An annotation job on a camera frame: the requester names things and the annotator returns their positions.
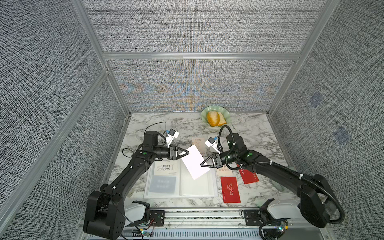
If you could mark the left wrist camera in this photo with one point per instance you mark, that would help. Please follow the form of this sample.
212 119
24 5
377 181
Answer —
171 135

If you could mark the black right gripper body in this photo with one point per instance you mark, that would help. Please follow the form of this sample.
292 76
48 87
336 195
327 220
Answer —
219 161

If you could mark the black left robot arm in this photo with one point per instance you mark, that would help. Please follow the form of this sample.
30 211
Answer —
105 213

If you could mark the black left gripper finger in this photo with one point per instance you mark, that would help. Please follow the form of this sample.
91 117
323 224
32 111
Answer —
181 150
182 155

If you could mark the large red card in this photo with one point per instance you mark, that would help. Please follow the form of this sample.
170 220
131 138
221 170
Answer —
230 190

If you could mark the small bread slice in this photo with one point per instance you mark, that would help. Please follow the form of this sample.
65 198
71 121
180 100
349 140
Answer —
222 120

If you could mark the small red card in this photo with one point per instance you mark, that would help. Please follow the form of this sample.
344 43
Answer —
248 177

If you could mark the white photo album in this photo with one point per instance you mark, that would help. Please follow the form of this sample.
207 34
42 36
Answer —
171 179

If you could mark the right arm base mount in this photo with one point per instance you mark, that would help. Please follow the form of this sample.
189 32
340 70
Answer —
270 228

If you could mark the pink card four text rows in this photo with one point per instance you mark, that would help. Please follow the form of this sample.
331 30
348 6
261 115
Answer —
224 172

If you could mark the pink card gold character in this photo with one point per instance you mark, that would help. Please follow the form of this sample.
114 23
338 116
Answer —
200 144

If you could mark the aluminium enclosure frame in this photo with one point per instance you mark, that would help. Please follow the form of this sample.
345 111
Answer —
24 186

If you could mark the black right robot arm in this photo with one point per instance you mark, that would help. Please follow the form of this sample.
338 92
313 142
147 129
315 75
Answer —
318 203

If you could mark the light green wavy bowl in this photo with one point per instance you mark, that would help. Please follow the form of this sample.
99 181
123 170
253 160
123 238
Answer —
222 110

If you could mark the large orange bread roll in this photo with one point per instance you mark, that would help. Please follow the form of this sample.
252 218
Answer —
213 118

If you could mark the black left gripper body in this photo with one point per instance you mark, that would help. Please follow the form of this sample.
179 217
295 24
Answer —
171 157

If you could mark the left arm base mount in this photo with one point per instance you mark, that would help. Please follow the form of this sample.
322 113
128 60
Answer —
153 217

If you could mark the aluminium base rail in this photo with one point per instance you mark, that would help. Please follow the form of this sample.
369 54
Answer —
219 224

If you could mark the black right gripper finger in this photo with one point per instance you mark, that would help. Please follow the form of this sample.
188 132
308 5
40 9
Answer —
209 161
208 166

